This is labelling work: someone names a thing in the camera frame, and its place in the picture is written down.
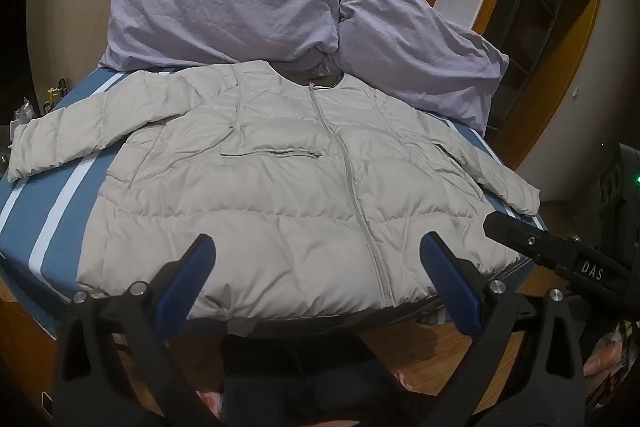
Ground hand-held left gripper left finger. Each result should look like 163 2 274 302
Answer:
54 233 227 427

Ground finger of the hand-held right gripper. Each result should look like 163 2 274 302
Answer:
483 211 576 275

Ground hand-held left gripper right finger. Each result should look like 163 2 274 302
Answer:
420 231 587 427

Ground beige puffer jacket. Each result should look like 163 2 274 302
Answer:
7 61 542 337

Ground person's right hand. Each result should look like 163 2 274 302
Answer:
582 349 625 379

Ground blue white striped bed sheet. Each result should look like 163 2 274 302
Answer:
0 66 548 339

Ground person's dark trousers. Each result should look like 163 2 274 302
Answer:
222 354 406 427

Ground small lilac pillow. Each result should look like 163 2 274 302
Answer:
337 0 510 135

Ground small yellow toy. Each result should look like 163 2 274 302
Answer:
43 78 69 114

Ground clear plastic bottle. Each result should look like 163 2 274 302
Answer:
12 99 34 126

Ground large lilac pillow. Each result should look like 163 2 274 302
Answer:
97 0 347 72

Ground orange wooden door frame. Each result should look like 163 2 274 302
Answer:
397 0 605 170

